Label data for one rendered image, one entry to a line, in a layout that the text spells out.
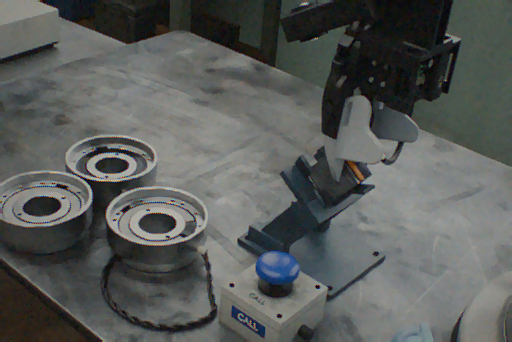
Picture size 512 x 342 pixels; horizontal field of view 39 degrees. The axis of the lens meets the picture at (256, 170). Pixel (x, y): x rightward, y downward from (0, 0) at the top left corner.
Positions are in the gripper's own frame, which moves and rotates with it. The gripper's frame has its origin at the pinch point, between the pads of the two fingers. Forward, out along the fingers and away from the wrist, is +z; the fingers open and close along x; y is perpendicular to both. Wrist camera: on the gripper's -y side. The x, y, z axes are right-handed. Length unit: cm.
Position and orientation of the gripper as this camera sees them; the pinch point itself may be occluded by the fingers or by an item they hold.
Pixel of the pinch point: (346, 157)
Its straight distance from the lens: 71.7
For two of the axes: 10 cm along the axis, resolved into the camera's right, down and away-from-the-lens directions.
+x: 6.7, -3.4, 6.7
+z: -0.9, 8.5, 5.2
